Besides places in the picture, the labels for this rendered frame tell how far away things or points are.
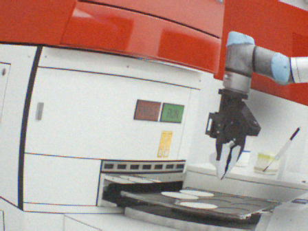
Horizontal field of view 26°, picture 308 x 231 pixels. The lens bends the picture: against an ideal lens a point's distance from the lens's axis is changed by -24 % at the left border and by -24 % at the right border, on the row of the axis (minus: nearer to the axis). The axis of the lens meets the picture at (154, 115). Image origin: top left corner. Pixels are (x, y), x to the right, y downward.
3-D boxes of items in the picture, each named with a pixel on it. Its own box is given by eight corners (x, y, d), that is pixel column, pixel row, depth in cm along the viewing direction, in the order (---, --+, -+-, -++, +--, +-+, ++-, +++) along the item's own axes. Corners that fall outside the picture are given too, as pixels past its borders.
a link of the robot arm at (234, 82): (256, 80, 189) (234, 72, 185) (254, 97, 190) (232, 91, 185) (240, 75, 196) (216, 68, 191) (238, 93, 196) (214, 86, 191)
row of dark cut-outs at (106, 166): (100, 170, 195) (101, 160, 195) (182, 169, 234) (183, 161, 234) (102, 170, 195) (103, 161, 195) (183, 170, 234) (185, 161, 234)
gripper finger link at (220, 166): (210, 177, 195) (218, 139, 194) (223, 180, 190) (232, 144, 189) (199, 176, 193) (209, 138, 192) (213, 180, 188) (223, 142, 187)
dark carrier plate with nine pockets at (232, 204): (125, 194, 199) (126, 192, 199) (186, 190, 229) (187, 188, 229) (243, 217, 183) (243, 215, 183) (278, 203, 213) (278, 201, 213)
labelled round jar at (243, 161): (225, 164, 249) (232, 134, 249) (232, 163, 256) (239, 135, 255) (242, 167, 246) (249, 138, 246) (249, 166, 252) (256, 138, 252)
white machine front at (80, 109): (18, 207, 165) (37, 45, 163) (167, 206, 237) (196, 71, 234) (25, 212, 163) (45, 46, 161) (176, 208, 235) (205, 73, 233)
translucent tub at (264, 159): (251, 172, 236) (257, 150, 236) (265, 172, 240) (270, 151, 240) (265, 174, 230) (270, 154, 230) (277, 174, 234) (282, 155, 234)
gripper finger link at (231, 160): (218, 177, 196) (228, 141, 196) (232, 181, 191) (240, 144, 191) (210, 177, 195) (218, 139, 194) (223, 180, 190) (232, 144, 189)
